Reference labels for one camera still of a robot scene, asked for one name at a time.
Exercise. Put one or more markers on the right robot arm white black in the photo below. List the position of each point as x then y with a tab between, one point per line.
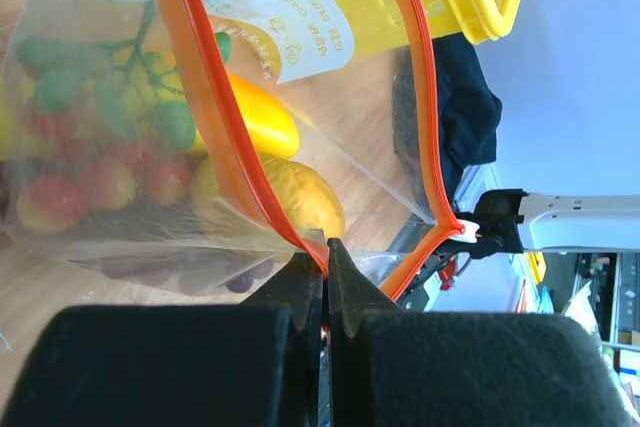
515	221

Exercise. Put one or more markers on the orange yellow fruit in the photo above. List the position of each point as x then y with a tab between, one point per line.
271	128

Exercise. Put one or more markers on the dark navy cloth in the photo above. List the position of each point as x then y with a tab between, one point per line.
469	114

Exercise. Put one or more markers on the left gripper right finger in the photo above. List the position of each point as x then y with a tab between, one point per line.
394	367

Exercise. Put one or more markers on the clear zip top bag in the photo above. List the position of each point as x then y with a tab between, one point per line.
302	52

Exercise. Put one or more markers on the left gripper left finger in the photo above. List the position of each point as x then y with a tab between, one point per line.
255	363

